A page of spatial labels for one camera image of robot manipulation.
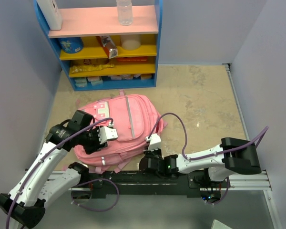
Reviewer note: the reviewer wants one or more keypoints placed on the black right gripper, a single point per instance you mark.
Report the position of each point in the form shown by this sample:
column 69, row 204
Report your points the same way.
column 148, row 153

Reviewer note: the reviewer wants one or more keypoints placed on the orange silver snack bag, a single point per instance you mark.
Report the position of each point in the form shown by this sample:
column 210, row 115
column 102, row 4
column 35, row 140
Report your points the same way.
column 108, row 46

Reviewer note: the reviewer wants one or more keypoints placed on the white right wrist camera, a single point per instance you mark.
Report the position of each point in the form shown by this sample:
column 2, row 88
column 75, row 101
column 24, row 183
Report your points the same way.
column 154, row 142

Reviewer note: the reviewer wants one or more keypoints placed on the clear plastic water bottle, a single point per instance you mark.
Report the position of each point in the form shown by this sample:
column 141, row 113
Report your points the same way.
column 125, row 13

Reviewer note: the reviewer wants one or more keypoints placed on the yellow snack packet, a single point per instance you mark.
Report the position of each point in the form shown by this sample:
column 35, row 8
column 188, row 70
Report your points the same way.
column 90, row 68

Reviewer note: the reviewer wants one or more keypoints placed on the blue shelf with coloured boards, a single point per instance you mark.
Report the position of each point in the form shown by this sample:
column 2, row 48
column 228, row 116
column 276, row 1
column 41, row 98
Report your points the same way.
column 96, row 52

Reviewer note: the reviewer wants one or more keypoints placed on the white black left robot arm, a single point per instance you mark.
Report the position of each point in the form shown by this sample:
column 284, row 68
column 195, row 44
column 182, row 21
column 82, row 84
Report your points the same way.
column 26, row 203

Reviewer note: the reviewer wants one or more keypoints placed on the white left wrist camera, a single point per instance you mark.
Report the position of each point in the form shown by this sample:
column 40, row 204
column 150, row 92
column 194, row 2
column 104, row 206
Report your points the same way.
column 107, row 133

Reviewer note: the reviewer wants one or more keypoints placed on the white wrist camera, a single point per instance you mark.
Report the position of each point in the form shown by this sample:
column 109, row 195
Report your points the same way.
column 107, row 133
column 154, row 142

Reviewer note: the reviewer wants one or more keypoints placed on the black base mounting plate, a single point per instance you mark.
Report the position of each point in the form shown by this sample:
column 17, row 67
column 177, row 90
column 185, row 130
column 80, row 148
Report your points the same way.
column 193, row 185

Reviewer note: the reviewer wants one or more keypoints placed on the orange flat box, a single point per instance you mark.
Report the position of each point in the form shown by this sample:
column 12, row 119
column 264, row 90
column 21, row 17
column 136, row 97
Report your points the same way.
column 132, row 59

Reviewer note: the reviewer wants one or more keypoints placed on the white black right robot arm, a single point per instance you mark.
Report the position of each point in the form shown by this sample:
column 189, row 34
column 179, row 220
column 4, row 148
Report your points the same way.
column 232, row 156

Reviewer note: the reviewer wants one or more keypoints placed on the pink student backpack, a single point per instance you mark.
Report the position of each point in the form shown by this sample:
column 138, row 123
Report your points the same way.
column 134, row 118

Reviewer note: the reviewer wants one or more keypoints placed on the red yellow snack box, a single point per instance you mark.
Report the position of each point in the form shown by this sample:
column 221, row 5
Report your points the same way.
column 87, row 62

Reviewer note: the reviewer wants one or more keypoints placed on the white paper corner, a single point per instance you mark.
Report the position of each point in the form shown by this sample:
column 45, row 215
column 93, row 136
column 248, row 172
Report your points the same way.
column 219, row 225

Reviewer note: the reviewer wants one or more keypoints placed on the white rectangular device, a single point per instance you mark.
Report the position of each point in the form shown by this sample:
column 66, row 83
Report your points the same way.
column 51, row 13

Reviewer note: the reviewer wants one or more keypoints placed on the pale green tissue pack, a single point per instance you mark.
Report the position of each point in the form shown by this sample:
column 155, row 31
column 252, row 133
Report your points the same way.
column 81, row 82

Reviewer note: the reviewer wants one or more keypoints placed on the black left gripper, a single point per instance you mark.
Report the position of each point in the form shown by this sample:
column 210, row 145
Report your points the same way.
column 97, row 146

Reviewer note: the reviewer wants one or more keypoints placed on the blue snack canister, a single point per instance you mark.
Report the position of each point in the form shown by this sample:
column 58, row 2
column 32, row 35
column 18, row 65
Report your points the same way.
column 71, row 45

